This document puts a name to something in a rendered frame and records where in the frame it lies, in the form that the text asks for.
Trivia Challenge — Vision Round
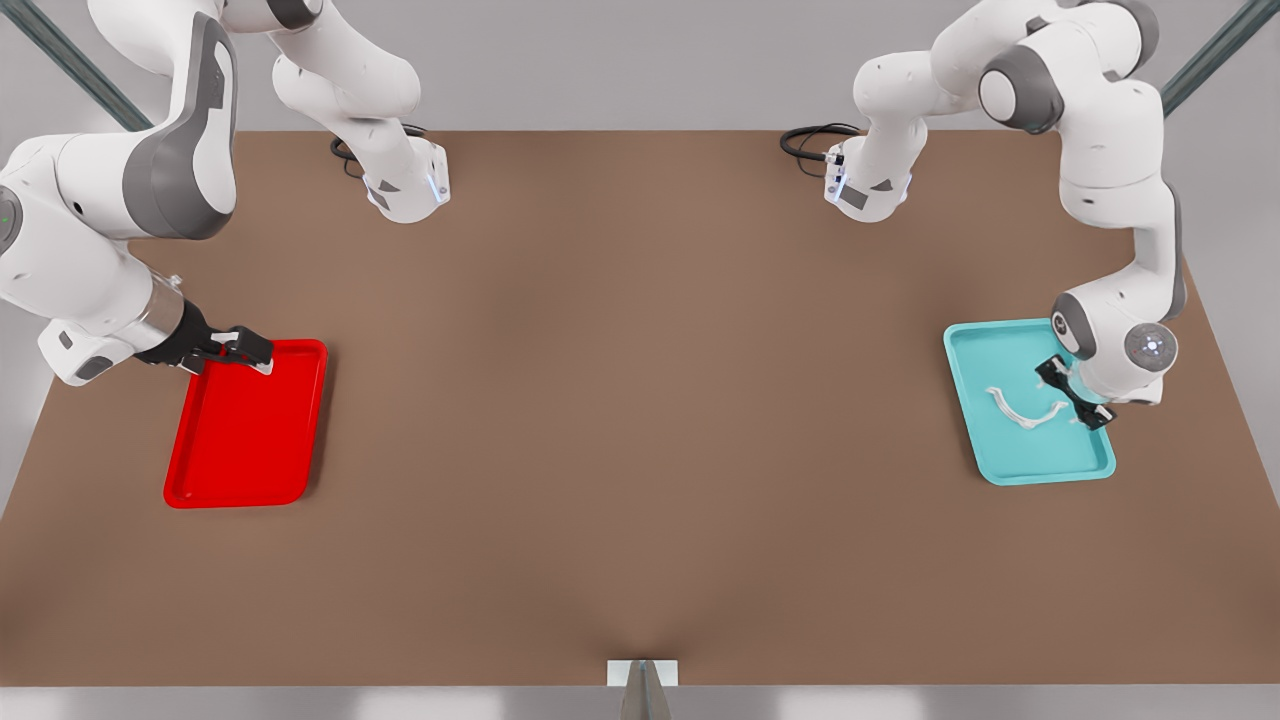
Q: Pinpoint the turquoise rectangular tray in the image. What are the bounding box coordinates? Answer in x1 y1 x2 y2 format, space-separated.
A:
943 318 1117 487

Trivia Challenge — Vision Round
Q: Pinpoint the black cable loop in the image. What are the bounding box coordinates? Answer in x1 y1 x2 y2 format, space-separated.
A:
330 124 431 182
780 123 864 181

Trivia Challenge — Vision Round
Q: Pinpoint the silver frame post with foot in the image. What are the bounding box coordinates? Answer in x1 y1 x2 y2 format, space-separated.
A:
607 659 679 720

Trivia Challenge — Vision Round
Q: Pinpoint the white drainage pipe clamp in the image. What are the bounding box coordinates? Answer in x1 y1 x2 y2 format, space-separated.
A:
985 386 1070 433

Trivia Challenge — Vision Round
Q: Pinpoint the red rectangular tray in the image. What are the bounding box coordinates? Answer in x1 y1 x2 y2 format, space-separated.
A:
163 339 329 510

